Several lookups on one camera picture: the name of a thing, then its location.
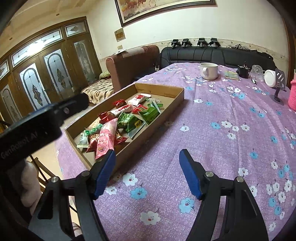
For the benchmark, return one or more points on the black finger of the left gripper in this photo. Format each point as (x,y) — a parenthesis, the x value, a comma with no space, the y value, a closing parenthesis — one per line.
(71,106)

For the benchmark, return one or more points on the white ceramic mug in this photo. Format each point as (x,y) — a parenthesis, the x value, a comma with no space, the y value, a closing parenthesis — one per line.
(209,71)

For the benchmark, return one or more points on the green yellow-label snack packet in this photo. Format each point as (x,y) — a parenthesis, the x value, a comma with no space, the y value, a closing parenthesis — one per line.
(130,123)

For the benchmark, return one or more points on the purple floral tablecloth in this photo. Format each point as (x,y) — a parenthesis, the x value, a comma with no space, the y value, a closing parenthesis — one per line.
(233,128)

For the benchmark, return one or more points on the black leather sofa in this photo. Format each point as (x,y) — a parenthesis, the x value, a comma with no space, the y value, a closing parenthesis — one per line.
(228,57)

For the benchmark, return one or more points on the shiny dark red snack bag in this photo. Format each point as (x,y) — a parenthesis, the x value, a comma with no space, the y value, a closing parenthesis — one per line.
(106,117)

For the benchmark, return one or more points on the pink knitted thermos bottle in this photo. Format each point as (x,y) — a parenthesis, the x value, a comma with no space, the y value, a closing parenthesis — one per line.
(292,96)

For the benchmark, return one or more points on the white gloved hand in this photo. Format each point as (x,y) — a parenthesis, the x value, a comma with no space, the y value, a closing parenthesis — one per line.
(32,192)

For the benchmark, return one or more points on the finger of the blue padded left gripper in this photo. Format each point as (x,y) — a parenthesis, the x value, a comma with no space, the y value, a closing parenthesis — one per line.
(52,220)

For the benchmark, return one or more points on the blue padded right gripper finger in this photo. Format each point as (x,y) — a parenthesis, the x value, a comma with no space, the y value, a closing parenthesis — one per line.
(242,217)

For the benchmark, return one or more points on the small black pouch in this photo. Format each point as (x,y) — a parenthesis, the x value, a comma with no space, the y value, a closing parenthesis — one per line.
(243,71)

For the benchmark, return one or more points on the red black-label snack packet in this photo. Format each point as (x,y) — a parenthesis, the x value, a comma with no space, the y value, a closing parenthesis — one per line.
(139,108)

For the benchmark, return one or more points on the framed horse painting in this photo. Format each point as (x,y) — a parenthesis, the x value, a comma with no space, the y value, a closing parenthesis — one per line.
(135,10)

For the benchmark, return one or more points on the white red snack packet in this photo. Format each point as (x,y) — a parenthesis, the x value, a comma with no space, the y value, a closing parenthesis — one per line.
(138,99)

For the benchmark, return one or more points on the green twisted candy wrapper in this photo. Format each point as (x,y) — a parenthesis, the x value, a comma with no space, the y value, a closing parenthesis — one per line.
(92,130)

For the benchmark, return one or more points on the clear glass jar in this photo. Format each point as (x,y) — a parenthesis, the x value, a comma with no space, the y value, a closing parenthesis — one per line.
(257,73)

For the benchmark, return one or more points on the cardboard tray box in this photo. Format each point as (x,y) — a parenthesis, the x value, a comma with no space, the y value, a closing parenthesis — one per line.
(124,146)

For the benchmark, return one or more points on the pink My Melody snack packet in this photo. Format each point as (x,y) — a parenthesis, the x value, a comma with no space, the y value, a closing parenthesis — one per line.
(106,138)

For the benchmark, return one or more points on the white round container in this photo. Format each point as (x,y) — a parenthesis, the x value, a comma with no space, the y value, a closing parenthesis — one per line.
(270,78)

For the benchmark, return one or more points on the clear green-ended pastry packet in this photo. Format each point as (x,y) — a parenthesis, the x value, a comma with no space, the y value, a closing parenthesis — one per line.
(155,103)

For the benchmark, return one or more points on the small red candy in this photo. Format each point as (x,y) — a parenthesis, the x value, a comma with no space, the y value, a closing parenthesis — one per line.
(119,103)

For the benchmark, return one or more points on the wooden glass panel door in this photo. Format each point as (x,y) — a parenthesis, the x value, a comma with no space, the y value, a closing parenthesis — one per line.
(49,66)

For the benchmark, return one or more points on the green notebook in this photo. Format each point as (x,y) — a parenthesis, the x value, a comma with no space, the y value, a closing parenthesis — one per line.
(231,75)

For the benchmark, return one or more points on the brown armchair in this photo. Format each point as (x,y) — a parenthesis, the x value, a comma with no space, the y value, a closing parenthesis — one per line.
(131,65)

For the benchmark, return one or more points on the grey phone stand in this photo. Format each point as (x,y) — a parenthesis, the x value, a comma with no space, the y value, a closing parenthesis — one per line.
(279,85)

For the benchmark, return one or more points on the patterned bed cushion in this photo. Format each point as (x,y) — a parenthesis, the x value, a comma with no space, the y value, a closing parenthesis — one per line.
(100,90)

